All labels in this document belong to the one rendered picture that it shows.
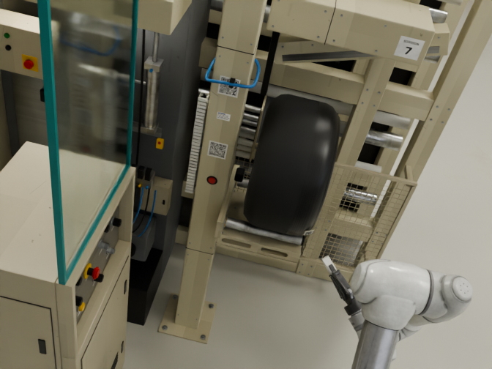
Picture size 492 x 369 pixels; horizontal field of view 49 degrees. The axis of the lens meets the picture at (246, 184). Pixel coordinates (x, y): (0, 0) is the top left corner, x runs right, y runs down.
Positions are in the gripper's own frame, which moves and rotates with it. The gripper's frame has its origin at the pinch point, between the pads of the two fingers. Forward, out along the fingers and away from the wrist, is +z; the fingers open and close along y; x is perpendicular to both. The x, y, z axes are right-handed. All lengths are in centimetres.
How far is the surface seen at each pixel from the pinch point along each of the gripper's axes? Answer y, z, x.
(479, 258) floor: 153, -37, 141
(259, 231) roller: 14.3, 27.1, -14.3
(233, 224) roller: 14.2, 35.1, -22.6
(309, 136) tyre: -28, 42, 11
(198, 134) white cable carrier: -12, 68, -22
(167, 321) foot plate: 96, 22, -66
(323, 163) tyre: -26.4, 30.8, 10.0
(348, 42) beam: -35, 66, 42
